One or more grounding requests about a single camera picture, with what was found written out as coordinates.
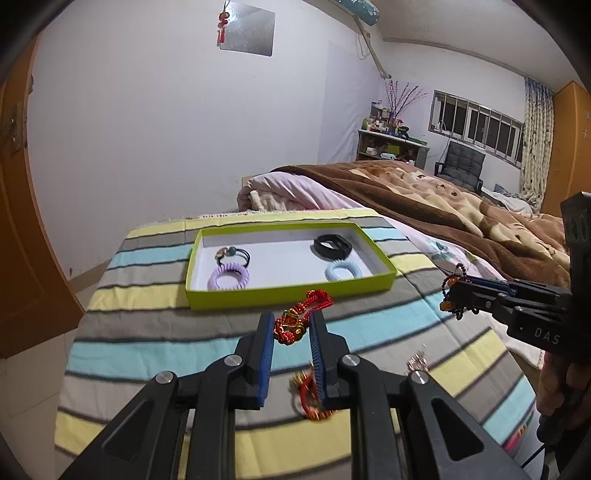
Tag black cable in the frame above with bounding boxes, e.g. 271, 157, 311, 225
522, 440, 549, 472

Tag metal door latch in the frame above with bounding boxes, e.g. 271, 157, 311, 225
0, 104, 24, 153

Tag black wrist band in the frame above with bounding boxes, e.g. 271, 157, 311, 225
313, 233, 355, 259

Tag black hair tie teal bead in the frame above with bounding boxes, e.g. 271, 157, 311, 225
215, 246, 252, 268

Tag wall air conditioner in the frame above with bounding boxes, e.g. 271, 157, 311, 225
333, 0, 382, 27

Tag barred window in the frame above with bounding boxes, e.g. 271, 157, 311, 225
429, 90, 525, 168

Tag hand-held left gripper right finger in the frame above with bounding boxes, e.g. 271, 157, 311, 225
308, 310, 532, 480

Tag black chair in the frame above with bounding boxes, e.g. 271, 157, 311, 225
434, 141, 486, 191

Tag blue spiral hair tie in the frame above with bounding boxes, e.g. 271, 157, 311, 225
324, 259, 362, 282

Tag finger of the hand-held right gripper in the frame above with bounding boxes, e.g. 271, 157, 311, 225
466, 277, 568, 298
450, 282, 515, 320

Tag green cardboard box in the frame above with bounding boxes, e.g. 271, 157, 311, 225
185, 222, 397, 311

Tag dark amber beaded bracelet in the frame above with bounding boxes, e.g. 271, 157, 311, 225
440, 263, 481, 321

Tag striped bed sheet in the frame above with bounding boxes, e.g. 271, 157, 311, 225
54, 208, 539, 472

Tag brown fleece blanket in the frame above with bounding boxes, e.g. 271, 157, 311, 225
270, 159, 571, 289

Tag wooden door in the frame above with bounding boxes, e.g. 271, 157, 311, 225
0, 41, 86, 358

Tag purple spiral hair tie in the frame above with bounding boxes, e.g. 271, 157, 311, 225
206, 263, 251, 291

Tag person's right hand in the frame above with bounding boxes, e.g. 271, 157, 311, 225
537, 348, 574, 417

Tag patterned curtain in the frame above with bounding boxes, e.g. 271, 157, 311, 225
519, 76, 554, 208

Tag cluster of bottles and jars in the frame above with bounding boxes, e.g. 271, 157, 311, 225
361, 102, 411, 137

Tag dried flower branches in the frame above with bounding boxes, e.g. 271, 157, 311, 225
383, 79, 428, 116

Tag square wall mirror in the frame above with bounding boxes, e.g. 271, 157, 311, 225
219, 2, 277, 57

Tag white wall pipe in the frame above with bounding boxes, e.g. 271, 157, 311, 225
355, 16, 391, 79

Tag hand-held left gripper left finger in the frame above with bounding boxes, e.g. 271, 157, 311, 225
60, 311, 276, 480

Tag white shelf unit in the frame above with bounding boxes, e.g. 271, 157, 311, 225
355, 129, 430, 167

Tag wooden wardrobe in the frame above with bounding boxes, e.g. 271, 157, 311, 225
549, 80, 591, 217

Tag red hanging wall charm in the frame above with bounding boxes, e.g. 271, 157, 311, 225
217, 0, 232, 47

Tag grey blue cloth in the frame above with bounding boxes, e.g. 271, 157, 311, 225
480, 184, 539, 214

